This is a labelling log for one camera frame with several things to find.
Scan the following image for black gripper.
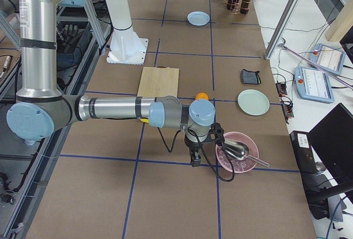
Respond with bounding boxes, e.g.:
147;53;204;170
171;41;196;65
184;135;206;167

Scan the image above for orange mandarin fruit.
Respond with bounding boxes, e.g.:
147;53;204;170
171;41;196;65
195;92;209;100

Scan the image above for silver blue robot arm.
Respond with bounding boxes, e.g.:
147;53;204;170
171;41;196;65
7;0;215;167

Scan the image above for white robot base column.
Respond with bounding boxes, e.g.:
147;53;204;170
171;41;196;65
105;0;148;65

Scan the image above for light green plate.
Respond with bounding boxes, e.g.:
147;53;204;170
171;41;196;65
237;89;270;116

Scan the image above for light blue plate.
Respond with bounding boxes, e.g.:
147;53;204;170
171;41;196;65
187;11;210;26

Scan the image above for metal scoop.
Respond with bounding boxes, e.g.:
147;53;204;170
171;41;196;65
224;139;269;167

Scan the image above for pink bowl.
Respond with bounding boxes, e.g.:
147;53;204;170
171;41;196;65
224;131;259;158

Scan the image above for clear ice cubes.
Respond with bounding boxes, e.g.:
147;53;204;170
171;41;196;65
216;146;256;173

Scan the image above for yellow lemon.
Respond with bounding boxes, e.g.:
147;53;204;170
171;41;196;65
139;118;149;123

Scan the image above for wooden cutting board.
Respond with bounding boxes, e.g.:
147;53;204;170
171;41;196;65
137;67;179;97

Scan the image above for grey folded cloth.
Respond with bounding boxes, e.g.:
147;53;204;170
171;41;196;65
240;69;261;85

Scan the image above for small electronics board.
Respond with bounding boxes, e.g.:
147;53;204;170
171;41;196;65
275;82;287;96
280;97;294;120

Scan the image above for black computer box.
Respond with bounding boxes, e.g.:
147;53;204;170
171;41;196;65
290;130;317;174

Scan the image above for teach pendant tablet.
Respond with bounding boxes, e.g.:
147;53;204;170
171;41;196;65
310;44;346;75
295;66;334;104

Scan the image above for black monitor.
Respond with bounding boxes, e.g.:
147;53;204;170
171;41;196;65
301;103;352;222

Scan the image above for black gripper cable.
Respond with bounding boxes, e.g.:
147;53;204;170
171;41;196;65
156;127;236;182

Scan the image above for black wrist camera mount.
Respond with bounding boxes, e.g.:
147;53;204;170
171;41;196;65
208;123;224;147

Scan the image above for copper wire bottle rack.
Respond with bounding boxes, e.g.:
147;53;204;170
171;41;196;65
230;0;242;14

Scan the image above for aluminium frame post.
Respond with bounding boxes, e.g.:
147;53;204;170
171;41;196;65
264;0;300;60

